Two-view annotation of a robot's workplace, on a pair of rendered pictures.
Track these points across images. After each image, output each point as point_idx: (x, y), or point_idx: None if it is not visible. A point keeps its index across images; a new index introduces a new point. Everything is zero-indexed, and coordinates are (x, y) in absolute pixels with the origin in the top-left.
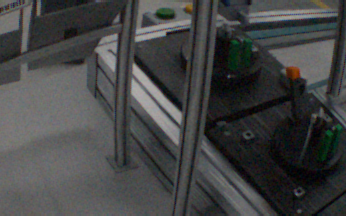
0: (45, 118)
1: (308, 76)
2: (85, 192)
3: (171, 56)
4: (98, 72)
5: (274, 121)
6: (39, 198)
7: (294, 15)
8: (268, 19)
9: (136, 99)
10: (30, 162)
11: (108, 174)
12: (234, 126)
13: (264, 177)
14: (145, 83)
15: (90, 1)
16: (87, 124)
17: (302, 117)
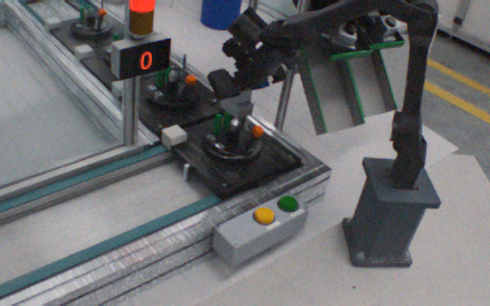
0: (338, 171)
1: (141, 188)
2: (287, 133)
3: (265, 149)
4: None
5: (195, 111)
6: (310, 126)
7: (136, 249)
8: (180, 225)
9: (275, 127)
10: (328, 143)
11: None
12: (220, 108)
13: (201, 87)
14: (274, 137)
15: (364, 197)
16: None
17: (178, 97)
